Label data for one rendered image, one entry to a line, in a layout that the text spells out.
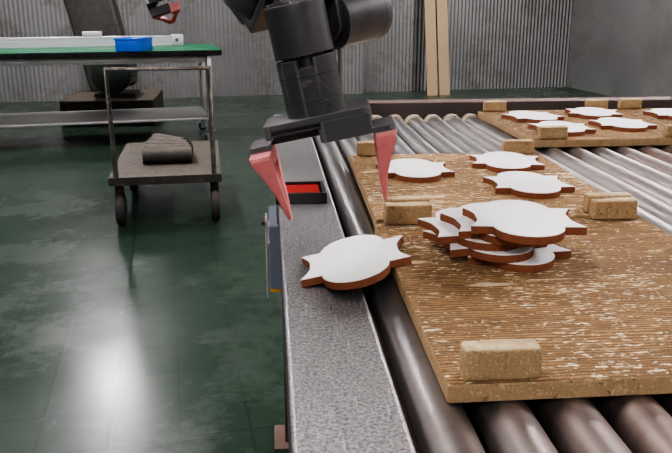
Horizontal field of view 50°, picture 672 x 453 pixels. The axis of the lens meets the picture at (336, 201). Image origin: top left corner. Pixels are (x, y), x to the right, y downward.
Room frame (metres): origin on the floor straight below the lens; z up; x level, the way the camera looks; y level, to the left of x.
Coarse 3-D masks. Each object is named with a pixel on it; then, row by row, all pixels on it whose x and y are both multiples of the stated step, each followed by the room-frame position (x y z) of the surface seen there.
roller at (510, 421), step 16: (352, 144) 1.49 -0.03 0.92; (512, 400) 0.48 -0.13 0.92; (480, 416) 0.49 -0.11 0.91; (496, 416) 0.47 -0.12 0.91; (512, 416) 0.46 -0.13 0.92; (528, 416) 0.47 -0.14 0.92; (480, 432) 0.48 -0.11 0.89; (496, 432) 0.46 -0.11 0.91; (512, 432) 0.45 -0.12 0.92; (528, 432) 0.44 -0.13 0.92; (544, 432) 0.45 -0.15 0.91; (496, 448) 0.45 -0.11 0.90; (512, 448) 0.43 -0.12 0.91; (528, 448) 0.43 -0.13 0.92; (544, 448) 0.42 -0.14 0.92
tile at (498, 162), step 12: (480, 156) 1.25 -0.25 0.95; (492, 156) 1.25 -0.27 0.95; (504, 156) 1.25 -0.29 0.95; (516, 156) 1.25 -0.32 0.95; (528, 156) 1.25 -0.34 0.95; (480, 168) 1.19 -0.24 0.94; (492, 168) 1.17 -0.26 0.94; (504, 168) 1.16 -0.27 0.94; (516, 168) 1.15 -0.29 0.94; (528, 168) 1.17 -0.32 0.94; (540, 168) 1.18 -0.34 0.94
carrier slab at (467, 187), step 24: (360, 168) 1.19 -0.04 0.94; (456, 168) 1.19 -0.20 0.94; (552, 168) 1.19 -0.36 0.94; (408, 192) 1.04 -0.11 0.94; (432, 192) 1.04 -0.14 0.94; (456, 192) 1.04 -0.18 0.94; (480, 192) 1.04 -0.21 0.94; (576, 192) 1.04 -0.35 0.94; (432, 216) 0.91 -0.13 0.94; (576, 216) 0.92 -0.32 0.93
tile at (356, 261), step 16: (352, 240) 0.81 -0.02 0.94; (368, 240) 0.80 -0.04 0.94; (384, 240) 0.79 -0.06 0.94; (400, 240) 0.78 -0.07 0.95; (320, 256) 0.78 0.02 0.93; (336, 256) 0.77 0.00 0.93; (352, 256) 0.76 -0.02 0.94; (368, 256) 0.75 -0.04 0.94; (384, 256) 0.74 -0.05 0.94; (400, 256) 0.73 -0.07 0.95; (320, 272) 0.73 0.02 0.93; (336, 272) 0.72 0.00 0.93; (352, 272) 0.71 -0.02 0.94; (368, 272) 0.70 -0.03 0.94; (384, 272) 0.70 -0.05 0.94; (336, 288) 0.69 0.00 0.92; (352, 288) 0.69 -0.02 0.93
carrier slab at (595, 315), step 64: (448, 256) 0.76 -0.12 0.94; (576, 256) 0.76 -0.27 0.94; (640, 256) 0.76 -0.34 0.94; (448, 320) 0.59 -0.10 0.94; (512, 320) 0.59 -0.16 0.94; (576, 320) 0.59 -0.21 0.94; (640, 320) 0.59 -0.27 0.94; (448, 384) 0.48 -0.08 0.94; (512, 384) 0.48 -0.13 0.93; (576, 384) 0.49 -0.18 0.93; (640, 384) 0.49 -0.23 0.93
